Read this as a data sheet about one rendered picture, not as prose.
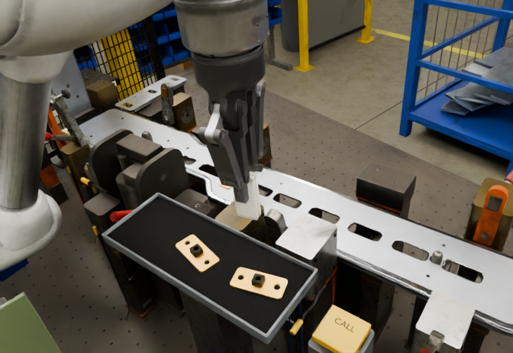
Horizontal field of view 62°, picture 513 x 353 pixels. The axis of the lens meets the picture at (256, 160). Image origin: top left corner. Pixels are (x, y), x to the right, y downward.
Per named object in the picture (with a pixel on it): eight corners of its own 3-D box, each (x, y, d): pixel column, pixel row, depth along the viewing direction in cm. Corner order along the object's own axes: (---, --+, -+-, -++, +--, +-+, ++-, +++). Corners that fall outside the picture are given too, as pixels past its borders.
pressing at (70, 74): (92, 107, 157) (59, 14, 138) (65, 121, 150) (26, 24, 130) (91, 107, 158) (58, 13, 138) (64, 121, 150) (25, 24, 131)
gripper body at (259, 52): (242, 62, 40) (251, 146, 45) (275, 30, 46) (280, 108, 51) (173, 56, 42) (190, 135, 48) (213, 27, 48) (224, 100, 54)
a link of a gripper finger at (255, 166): (219, 90, 48) (224, 85, 49) (232, 169, 55) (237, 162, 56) (250, 94, 47) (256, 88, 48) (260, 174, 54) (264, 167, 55)
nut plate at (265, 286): (288, 280, 66) (288, 275, 65) (280, 300, 63) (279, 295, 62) (239, 267, 69) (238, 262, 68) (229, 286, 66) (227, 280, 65)
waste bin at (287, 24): (335, 43, 455) (336, -31, 413) (301, 58, 431) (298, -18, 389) (301, 34, 489) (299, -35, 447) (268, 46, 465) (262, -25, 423)
